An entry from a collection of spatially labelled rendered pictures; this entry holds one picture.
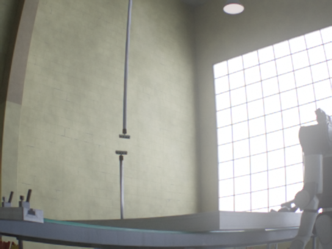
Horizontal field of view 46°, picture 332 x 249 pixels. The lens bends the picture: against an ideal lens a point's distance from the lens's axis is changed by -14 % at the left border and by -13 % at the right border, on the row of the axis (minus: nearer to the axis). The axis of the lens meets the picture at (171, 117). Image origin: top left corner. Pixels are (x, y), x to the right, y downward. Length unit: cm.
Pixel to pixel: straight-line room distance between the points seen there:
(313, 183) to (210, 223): 49
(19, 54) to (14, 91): 83
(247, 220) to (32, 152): 731
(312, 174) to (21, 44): 753
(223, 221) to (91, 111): 845
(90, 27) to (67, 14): 76
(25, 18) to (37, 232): 809
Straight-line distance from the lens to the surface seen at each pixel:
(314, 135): 176
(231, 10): 984
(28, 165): 855
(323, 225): 188
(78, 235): 111
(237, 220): 154
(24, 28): 886
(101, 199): 954
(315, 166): 174
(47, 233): 106
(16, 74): 840
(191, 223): 153
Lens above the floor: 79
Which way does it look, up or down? 18 degrees up
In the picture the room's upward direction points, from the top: 1 degrees counter-clockwise
